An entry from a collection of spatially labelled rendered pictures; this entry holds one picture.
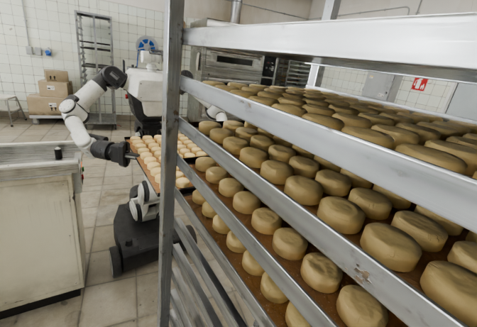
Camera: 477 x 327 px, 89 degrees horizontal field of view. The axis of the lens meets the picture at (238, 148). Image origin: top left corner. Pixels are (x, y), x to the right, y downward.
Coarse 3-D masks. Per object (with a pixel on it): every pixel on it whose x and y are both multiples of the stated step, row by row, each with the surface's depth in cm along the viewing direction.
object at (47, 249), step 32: (0, 160) 123; (32, 160) 127; (0, 192) 108; (32, 192) 114; (64, 192) 121; (0, 224) 112; (32, 224) 119; (64, 224) 126; (0, 256) 117; (32, 256) 124; (64, 256) 132; (0, 288) 123; (32, 288) 130; (64, 288) 139
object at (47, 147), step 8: (0, 144) 126; (8, 144) 127; (16, 144) 129; (24, 144) 130; (32, 144) 132; (40, 144) 134; (48, 144) 136; (56, 144) 137; (64, 144) 139; (72, 144) 141; (0, 152) 127; (8, 152) 128; (16, 152) 130; (24, 152) 132; (32, 152) 133; (40, 152) 135; (48, 152) 137
